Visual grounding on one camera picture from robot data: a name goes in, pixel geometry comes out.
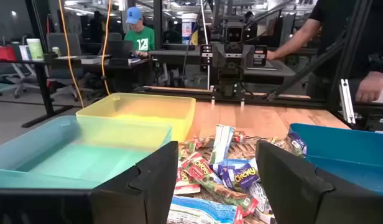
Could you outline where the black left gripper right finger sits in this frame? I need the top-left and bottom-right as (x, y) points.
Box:
(255, 140), (383, 224)

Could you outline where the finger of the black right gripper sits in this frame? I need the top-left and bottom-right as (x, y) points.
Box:
(242, 44), (255, 68)
(213, 44), (227, 68)

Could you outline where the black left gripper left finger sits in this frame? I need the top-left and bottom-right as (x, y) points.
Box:
(0, 141), (180, 224)

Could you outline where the white-backed green granola bar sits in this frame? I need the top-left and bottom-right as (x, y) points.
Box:
(247, 181), (276, 224)

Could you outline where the blue red-ended granola bar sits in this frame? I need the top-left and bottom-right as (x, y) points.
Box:
(166, 195), (244, 224)

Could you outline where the white light-blue granola bar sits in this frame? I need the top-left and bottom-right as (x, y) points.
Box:
(210, 124), (236, 165)

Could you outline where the purple-blue Chewy granola bar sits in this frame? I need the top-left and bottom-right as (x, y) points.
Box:
(210, 157), (261, 193)

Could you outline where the small red granola bar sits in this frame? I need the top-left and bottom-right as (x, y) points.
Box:
(232, 129), (247, 144)

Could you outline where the thin white pole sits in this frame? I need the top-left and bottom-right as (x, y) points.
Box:
(200, 0), (211, 91)

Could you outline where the dark grey desk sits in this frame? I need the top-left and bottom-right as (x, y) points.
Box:
(149, 48), (297, 85)

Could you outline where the white plastic bucket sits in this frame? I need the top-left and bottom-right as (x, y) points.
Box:
(180, 12), (199, 46)

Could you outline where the person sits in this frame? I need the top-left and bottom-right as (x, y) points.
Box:
(124, 6), (157, 59)
(267, 0), (383, 104)

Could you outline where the blue plastic bin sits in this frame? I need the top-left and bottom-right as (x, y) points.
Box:
(287, 123), (383, 197)

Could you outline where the teal plastic bin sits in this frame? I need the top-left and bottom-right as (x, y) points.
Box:
(0, 115), (173, 190)

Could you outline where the yellow plastic bin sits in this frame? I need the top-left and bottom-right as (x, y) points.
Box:
(75, 92), (196, 142)

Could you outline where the black laptop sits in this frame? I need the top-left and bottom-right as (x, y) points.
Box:
(106, 39), (137, 60)

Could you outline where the silver aluminium profile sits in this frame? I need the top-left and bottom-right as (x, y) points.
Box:
(338, 78), (357, 124)

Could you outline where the grey office chair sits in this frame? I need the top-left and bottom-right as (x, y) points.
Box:
(46, 32), (96, 101)

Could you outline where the white-based office chair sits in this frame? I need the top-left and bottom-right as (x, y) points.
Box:
(0, 61), (40, 100)

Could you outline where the white green wipes container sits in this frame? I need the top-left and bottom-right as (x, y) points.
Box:
(25, 38), (45, 61)

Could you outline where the red storage box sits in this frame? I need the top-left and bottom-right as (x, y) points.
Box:
(0, 45), (17, 62)

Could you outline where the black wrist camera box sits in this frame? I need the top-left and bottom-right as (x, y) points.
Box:
(224, 21), (244, 44)

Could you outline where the black metal table frame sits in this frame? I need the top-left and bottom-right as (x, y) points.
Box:
(132, 0), (383, 131)

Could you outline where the wire mesh basket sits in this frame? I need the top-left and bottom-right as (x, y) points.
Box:
(178, 136), (292, 224)

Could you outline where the yellow extension cable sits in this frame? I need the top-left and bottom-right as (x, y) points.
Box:
(100, 0), (113, 96)
(57, 0), (85, 109)

